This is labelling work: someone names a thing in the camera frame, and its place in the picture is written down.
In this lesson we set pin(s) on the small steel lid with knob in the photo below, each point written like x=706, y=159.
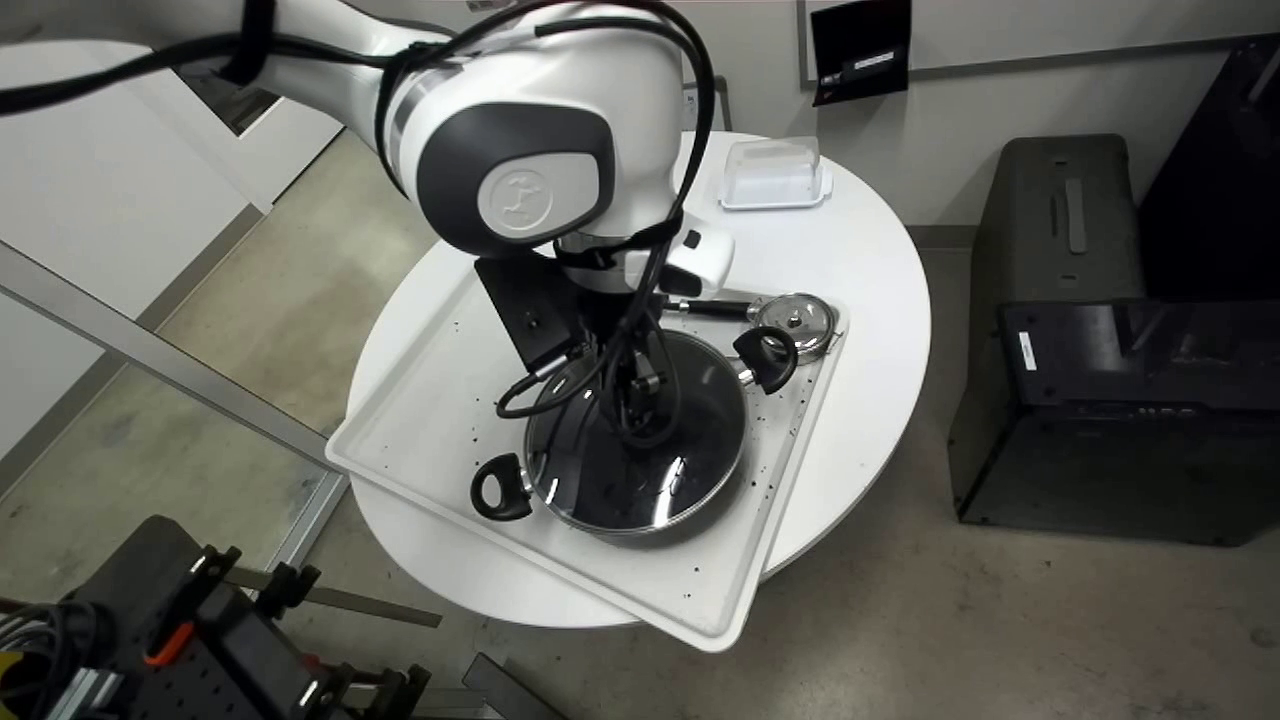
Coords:
x=800, y=318

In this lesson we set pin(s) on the glass partition with metal frame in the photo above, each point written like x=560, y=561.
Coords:
x=160, y=355

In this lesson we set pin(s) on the black sign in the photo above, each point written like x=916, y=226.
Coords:
x=860, y=50

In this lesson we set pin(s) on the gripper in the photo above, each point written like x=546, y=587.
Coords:
x=612, y=312

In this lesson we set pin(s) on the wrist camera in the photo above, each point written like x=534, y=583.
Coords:
x=530, y=305

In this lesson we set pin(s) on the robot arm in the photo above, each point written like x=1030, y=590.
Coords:
x=520, y=120

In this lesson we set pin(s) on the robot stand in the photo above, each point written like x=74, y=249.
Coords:
x=180, y=640

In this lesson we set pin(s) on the clear plastic butter dish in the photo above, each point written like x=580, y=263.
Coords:
x=772, y=175

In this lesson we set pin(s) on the black equipment case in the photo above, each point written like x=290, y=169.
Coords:
x=1100, y=420

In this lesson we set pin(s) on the black panel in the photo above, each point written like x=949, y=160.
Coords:
x=1215, y=170

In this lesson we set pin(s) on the white plastic tray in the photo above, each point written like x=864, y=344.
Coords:
x=440, y=380

